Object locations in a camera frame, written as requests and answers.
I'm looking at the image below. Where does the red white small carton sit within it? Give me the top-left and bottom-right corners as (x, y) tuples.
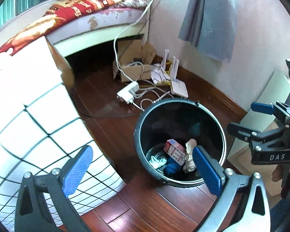
(164, 139), (186, 166)

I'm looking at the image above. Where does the light blue face mask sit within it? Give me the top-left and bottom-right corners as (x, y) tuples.
(149, 156), (167, 169)

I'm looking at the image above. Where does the black trash bucket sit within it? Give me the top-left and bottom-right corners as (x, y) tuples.
(133, 98), (227, 188)

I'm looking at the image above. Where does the right hand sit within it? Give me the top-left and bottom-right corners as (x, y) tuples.
(272, 164), (290, 199)

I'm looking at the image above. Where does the white power strip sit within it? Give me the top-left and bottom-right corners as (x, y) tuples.
(117, 81), (139, 104)

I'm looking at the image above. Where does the hanging grey cloth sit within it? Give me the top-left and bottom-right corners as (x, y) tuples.
(179, 0), (238, 63)

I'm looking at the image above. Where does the white wifi router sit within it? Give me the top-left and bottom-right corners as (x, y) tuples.
(150, 49), (189, 98)

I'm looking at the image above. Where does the cardboard box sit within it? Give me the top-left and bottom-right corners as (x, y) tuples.
(113, 39), (157, 82)

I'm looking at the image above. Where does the bed mattress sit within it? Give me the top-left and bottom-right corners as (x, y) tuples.
(46, 7), (146, 57)

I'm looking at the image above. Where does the red yellow blanket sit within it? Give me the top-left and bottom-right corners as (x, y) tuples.
(0, 0), (148, 61)

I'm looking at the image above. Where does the white power cable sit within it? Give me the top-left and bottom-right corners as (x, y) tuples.
(112, 0), (156, 83)

